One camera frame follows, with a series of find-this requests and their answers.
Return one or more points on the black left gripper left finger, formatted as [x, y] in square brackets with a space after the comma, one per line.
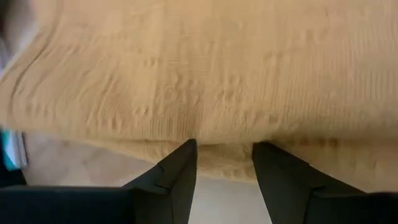
[124, 208]

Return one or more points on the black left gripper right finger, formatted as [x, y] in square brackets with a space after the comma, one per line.
[311, 205]

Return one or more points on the yellow woven towel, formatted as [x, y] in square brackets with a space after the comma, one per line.
[199, 77]

